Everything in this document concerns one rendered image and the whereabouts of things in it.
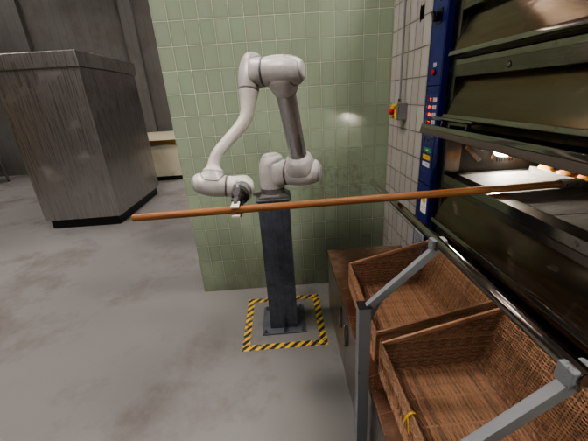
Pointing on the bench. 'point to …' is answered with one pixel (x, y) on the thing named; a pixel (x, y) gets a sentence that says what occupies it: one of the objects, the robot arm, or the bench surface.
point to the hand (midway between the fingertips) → (235, 209)
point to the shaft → (346, 200)
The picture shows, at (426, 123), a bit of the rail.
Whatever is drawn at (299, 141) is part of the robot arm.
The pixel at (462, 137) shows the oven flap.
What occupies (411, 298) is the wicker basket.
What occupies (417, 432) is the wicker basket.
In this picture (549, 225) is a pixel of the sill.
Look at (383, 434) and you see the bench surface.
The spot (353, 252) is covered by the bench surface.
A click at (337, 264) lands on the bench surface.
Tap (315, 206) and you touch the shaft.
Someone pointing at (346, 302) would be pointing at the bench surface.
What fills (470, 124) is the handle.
